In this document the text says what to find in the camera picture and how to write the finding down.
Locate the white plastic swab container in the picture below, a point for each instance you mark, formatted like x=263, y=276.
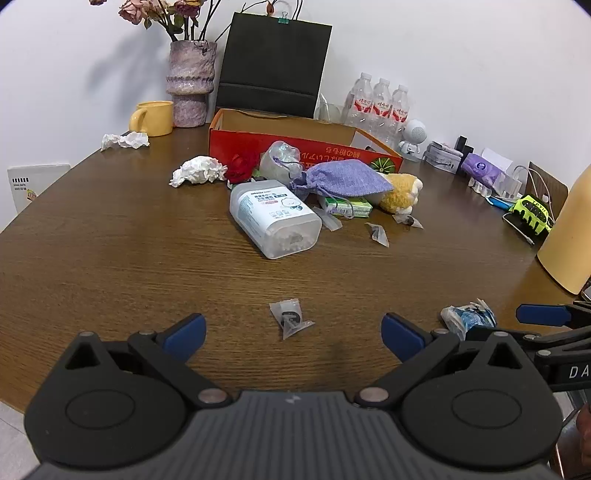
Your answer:
x=274, y=217

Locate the yellow and black toy car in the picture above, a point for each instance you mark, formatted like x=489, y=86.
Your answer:
x=531, y=213

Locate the yellow mug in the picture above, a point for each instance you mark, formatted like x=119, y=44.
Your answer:
x=154, y=117

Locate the green binder clip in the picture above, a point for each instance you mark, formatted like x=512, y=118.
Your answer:
x=282, y=17

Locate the purple ceramic vase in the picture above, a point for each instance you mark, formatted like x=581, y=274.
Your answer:
x=190, y=83

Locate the brown cardboard stand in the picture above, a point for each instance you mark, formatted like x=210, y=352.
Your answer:
x=551, y=184

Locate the white robot figure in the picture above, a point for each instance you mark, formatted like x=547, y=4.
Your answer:
x=412, y=138

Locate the blue pen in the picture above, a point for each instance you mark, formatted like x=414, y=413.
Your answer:
x=501, y=201

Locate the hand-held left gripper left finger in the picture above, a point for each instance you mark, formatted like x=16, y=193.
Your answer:
x=187, y=334

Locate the clear plastic bag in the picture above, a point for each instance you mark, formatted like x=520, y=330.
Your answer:
x=279, y=159

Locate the purple tissue pack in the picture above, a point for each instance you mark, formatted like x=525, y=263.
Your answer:
x=482, y=168

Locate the red fabric rose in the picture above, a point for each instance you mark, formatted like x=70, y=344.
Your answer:
x=240, y=168

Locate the white printed card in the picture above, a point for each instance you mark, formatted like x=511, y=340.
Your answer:
x=30, y=184

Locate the clear glass cup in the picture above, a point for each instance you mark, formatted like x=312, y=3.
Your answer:
x=328, y=110

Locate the small black box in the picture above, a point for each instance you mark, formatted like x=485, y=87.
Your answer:
x=463, y=144

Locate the green packet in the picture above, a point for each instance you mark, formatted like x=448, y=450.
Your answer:
x=348, y=206

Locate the crumpled white tissue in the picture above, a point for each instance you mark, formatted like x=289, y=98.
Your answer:
x=127, y=140
x=198, y=170

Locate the white and yellow plush toy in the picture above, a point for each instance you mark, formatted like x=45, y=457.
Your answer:
x=401, y=191

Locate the black paper bag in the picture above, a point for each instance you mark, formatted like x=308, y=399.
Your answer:
x=274, y=64

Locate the clear packet with black part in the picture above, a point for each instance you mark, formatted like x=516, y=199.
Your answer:
x=290, y=318

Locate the blue and white wrapper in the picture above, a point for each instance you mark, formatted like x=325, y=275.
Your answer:
x=468, y=318

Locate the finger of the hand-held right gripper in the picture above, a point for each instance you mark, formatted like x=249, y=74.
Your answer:
x=549, y=340
x=542, y=314

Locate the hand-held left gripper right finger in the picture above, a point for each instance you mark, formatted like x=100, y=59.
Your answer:
x=401, y=337

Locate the small clear plastic packet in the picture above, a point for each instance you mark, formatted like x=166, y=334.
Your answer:
x=408, y=220
x=330, y=220
x=377, y=233

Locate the dried flower bouquet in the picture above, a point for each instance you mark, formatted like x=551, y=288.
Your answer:
x=157, y=11

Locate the red cardboard box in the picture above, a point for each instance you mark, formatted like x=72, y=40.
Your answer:
x=323, y=138

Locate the clear water bottle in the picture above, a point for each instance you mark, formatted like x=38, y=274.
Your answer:
x=399, y=113
x=381, y=106
x=360, y=101

